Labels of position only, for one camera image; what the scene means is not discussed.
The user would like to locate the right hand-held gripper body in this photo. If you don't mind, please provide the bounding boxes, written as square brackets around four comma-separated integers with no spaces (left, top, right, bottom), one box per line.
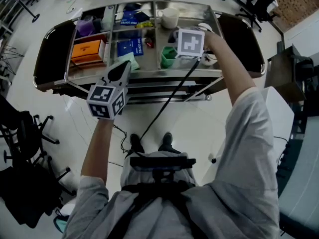
[174,28,206,60]

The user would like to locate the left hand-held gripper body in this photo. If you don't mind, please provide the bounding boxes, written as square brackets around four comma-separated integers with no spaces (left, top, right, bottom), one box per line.
[86,83,129,120]

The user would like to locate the mint green packet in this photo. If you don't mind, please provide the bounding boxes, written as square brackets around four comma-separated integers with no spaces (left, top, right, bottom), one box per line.
[117,52,140,71]

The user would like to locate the green faceted cup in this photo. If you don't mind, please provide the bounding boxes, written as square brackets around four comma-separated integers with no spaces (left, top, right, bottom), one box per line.
[160,46,178,69]

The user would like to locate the white striped cup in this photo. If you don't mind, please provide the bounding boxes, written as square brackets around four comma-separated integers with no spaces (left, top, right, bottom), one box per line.
[198,22,213,33]

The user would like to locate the white cup with star print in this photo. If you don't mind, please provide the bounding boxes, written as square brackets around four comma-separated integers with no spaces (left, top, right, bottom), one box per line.
[201,50,218,66]

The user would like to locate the yellow-green small packet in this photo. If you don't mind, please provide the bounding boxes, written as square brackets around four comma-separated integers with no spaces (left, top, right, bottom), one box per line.
[136,20,155,29]

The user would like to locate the dark blue packet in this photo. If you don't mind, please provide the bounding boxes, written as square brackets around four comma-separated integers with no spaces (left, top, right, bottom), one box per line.
[117,37,145,57]
[121,10,139,26]

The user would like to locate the orange box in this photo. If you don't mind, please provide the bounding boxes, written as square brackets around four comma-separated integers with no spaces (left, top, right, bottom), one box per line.
[71,39,107,65]

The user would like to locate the black pouch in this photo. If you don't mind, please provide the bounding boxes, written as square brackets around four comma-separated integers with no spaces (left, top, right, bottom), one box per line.
[136,11,151,22]

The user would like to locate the purple packet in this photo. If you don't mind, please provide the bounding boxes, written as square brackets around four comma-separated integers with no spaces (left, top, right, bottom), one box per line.
[76,18,97,37]

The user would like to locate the translucent white packet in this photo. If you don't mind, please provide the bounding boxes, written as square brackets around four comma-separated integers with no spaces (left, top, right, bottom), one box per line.
[101,6,115,31]

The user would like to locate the steel service cart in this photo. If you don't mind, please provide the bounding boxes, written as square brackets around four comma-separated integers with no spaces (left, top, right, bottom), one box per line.
[33,0,266,106]

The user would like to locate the person's left forearm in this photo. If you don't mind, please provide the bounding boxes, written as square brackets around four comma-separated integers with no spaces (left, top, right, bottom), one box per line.
[80,118,114,184]

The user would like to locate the person's right forearm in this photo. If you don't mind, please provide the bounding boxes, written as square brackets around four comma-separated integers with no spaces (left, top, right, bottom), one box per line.
[203,31,257,107]

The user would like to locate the person's left black shoe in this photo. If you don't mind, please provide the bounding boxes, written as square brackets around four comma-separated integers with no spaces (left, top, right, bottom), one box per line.
[129,133,145,154]

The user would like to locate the person's black shoe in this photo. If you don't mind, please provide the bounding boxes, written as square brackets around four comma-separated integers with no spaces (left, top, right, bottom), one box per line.
[129,133,145,154]
[158,132,181,154]

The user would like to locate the person's right black shoe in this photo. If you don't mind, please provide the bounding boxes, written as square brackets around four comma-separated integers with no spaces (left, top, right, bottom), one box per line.
[158,132,181,154]

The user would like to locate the black chest-mounted device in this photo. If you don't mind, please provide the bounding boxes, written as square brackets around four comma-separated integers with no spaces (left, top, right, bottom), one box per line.
[129,155,196,184]

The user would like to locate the black pole stand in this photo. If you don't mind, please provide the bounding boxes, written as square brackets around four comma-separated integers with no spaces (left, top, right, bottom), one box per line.
[14,0,41,23]

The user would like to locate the dark wooden stand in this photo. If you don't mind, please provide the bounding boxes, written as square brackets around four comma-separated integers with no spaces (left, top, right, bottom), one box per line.
[264,43,315,103]

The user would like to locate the black chest harness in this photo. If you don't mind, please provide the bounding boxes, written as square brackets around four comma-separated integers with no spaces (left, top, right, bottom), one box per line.
[121,180,207,239]

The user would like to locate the white shelving rack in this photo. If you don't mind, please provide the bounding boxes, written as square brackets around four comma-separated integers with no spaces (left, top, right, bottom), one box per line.
[0,0,16,34]

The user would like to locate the person's grey shirt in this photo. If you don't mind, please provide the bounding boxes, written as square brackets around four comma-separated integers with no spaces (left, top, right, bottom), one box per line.
[62,87,281,239]

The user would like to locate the teal bag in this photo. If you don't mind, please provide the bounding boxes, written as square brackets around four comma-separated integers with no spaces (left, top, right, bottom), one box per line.
[53,214,70,234]

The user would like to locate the black bathtub faucet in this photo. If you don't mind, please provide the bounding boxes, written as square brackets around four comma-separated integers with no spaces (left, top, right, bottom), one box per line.
[273,135,300,179]

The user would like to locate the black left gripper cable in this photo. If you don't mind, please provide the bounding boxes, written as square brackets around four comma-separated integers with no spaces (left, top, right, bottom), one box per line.
[112,124,133,159]

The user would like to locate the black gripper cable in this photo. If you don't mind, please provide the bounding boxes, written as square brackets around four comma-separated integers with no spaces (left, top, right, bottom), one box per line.
[112,124,133,159]
[138,57,201,144]

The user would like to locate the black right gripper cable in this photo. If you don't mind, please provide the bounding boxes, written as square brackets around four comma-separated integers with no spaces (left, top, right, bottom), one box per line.
[138,57,201,144]

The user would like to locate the black wire stand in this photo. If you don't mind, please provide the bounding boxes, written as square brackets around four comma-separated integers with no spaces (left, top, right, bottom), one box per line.
[0,45,25,72]

